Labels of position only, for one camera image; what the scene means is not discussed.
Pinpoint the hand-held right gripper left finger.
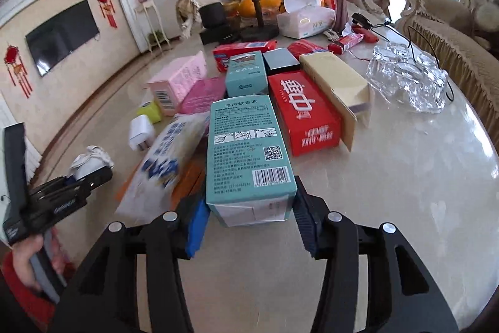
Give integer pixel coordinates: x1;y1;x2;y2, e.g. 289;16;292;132
51;194;213;333

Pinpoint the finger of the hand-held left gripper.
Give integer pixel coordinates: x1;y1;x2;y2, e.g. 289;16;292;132
29;166;114;198

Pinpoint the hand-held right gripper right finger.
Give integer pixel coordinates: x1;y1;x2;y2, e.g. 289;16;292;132
292;175;461;333

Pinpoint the large teal box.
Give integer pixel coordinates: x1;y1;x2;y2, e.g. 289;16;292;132
206;94;298;228

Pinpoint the red box with white picture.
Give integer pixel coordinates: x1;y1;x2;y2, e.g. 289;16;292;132
212;40;278;73

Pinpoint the person's left hand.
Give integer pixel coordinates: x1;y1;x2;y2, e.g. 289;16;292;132
11;235;44;291

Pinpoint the blue and white plastic packet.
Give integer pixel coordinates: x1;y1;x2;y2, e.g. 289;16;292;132
115;112;211;224

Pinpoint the small yellow-green box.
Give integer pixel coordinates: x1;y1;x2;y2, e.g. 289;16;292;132
136;100;163;124

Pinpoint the red carton box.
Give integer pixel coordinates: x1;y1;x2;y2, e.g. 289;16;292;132
267;70;343;157

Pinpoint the pale pink box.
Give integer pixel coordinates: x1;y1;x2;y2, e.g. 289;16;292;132
147;51;208;117

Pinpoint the magenta box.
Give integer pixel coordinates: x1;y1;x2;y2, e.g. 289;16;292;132
178;76;227;115

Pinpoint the red knot decoration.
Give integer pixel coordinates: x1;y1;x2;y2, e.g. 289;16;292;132
97;0;118;30
4;43;34;100

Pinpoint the cream long box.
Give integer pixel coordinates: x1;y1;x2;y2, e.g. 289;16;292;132
299;51;375;152

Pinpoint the small teal box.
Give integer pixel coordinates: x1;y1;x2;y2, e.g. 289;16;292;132
225;51;269;99

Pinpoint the black square box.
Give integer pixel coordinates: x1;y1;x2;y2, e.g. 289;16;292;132
262;47;302;76

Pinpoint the white side table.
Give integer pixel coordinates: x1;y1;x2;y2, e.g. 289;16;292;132
134;0;172;53

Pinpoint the clear glass ashtray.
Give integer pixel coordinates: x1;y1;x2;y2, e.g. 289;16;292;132
366;42;449;115

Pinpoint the red crumpled packet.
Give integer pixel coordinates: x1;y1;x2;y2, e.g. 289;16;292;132
286;38;330;61

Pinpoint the red and white small box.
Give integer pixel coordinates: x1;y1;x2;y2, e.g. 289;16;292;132
327;33;365;55

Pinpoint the black small device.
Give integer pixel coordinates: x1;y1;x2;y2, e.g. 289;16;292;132
200;27;235;45

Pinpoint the white tissue pack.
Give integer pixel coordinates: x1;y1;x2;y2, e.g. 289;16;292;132
276;0;337;39

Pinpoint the black power adapter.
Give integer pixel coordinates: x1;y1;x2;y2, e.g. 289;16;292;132
351;12;375;31

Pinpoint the large orange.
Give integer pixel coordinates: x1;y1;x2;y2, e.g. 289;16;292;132
235;0;259;18

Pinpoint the long beige sofa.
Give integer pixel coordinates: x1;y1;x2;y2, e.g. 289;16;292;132
394;0;499;125

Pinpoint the brown square cushion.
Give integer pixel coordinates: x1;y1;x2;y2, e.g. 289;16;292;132
473;1;499;50

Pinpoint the wall television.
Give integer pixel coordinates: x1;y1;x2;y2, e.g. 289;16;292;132
25;0;100;78

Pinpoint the black cable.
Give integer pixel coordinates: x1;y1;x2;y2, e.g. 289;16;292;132
370;18;455;102

